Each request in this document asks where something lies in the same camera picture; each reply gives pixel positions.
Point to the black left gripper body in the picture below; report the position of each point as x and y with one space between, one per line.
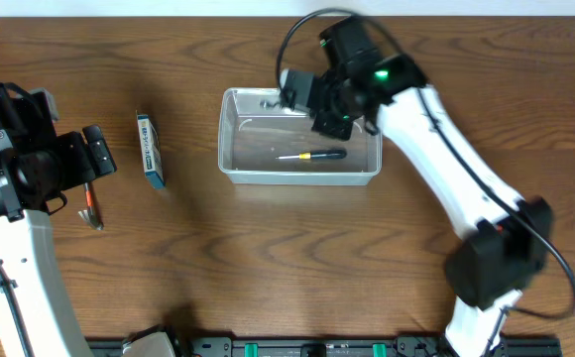
98 150

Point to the clear plastic container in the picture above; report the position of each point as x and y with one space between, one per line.
251 138

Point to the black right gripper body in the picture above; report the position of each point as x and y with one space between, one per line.
331 124

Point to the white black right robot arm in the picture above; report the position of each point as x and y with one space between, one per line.
504 236

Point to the blue white small box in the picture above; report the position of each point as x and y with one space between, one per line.
150 149

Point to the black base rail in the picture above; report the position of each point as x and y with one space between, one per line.
161 340

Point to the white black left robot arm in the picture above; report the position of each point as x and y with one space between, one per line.
38 165

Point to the silver offset ring wrench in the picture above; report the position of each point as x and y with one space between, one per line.
266 104

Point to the small yellow black screwdriver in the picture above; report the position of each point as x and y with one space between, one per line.
330 154

